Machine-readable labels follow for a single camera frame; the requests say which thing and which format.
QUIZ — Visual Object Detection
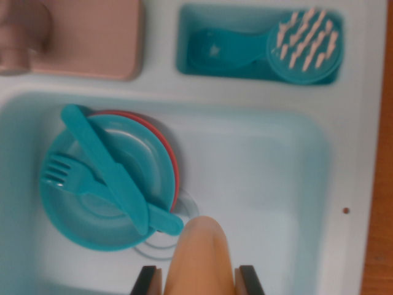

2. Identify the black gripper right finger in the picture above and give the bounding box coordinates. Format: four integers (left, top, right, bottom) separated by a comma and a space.
235, 264, 267, 295

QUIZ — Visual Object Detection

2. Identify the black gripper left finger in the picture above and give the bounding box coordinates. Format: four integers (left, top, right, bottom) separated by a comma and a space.
130, 265, 163, 295

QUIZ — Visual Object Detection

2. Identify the light blue toy sink unit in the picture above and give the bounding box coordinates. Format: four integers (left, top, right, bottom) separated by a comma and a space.
0, 0, 386, 295

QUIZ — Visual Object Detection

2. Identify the teal toy plate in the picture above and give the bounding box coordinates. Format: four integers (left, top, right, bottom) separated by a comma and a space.
39, 114, 173, 252

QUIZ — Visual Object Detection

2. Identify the teal toy knife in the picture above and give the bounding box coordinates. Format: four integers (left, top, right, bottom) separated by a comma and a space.
60, 104, 149, 236

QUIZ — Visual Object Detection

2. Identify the red toy plate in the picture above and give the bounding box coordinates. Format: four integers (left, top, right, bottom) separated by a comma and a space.
88, 109, 181, 213

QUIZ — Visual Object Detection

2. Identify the teal toy fork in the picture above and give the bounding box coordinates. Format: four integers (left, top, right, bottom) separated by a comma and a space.
42, 154, 184, 237

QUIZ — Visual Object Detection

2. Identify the teal brush with white bristles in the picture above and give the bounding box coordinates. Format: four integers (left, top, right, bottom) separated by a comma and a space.
187, 7, 341, 85

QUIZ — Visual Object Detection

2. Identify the grey faucet base plate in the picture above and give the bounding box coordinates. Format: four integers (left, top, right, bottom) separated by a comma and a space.
29, 0, 145, 82

